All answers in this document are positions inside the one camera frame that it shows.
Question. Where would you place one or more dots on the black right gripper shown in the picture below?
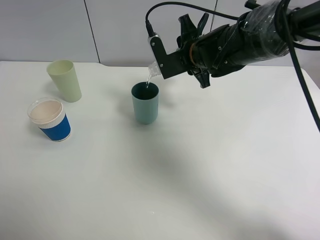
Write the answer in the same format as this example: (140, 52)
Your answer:
(189, 33)

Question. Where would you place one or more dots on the clear green-label water bottle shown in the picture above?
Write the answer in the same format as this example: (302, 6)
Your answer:
(154, 70)

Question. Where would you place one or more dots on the pale green plastic cup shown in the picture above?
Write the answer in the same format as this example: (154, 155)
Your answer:
(64, 76)

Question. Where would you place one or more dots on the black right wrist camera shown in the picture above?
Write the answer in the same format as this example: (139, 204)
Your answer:
(167, 62)

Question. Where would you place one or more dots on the blue sleeved paper cup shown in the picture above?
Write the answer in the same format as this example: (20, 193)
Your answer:
(49, 115)

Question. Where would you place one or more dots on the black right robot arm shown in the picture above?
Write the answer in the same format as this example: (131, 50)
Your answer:
(262, 34)

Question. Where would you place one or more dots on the teal plastic cup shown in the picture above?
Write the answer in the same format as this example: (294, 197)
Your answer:
(145, 99)

